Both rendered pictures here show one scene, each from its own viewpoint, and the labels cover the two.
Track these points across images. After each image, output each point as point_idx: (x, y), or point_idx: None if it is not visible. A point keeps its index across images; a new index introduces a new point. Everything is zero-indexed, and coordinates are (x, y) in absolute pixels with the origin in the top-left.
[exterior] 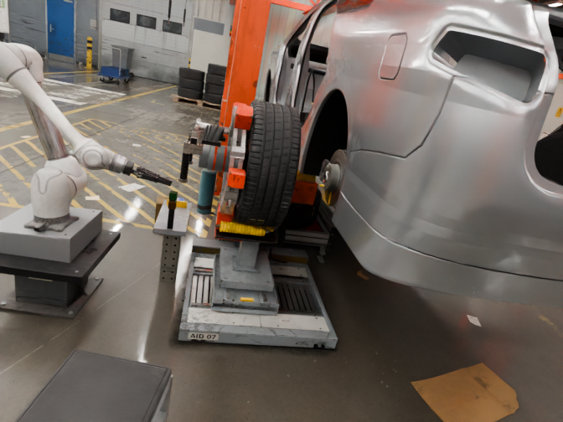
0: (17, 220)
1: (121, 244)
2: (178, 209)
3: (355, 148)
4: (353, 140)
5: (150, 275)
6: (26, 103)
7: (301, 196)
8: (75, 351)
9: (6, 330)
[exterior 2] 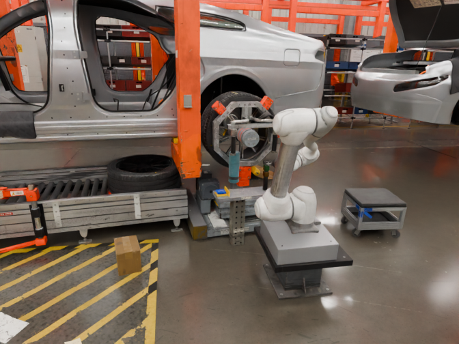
0: (313, 239)
1: (201, 276)
2: (231, 192)
3: (278, 96)
4: (273, 93)
5: (240, 249)
6: (296, 156)
7: None
8: (363, 203)
9: (340, 280)
